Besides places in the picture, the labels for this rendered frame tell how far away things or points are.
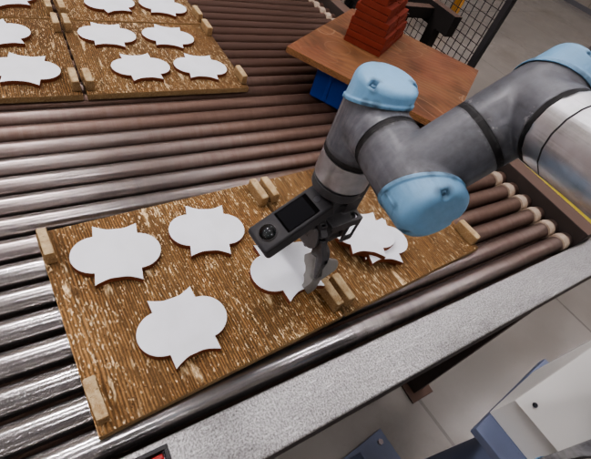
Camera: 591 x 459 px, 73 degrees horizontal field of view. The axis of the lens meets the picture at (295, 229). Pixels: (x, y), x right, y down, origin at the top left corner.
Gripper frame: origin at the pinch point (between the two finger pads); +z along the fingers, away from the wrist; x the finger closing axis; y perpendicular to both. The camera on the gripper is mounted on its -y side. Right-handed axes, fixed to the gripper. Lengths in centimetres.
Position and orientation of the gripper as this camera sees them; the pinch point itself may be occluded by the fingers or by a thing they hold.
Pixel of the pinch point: (288, 266)
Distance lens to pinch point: 67.6
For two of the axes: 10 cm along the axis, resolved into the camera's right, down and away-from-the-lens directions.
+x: -5.3, -7.3, 4.3
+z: -2.7, 6.3, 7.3
